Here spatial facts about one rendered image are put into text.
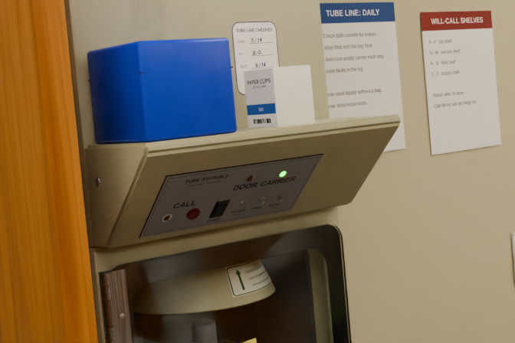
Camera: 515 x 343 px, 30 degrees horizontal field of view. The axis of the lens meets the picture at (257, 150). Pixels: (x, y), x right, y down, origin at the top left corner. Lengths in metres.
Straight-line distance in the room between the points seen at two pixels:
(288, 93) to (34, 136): 0.27
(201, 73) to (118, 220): 0.16
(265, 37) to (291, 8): 0.05
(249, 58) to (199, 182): 0.20
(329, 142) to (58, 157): 0.29
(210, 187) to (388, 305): 0.93
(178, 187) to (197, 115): 0.07
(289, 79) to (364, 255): 0.83
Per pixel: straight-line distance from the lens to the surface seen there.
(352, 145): 1.01
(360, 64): 1.76
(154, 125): 0.86
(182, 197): 0.92
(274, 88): 0.97
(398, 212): 1.82
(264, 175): 0.96
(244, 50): 1.05
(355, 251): 1.75
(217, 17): 1.03
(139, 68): 0.85
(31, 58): 0.84
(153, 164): 0.86
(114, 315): 0.96
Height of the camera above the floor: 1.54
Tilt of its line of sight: 3 degrees down
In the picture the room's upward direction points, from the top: 5 degrees counter-clockwise
